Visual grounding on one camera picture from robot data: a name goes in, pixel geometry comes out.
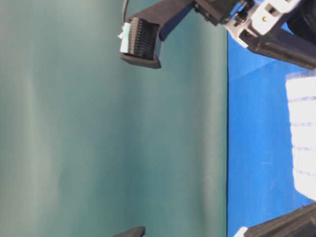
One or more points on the white blue-striped towel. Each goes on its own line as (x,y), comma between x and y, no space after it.
(301,98)

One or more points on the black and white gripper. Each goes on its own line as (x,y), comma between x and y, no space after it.
(250,22)

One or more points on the blue table mat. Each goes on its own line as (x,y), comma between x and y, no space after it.
(260,184)

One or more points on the white near gripper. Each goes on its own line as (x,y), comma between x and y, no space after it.
(298,223)

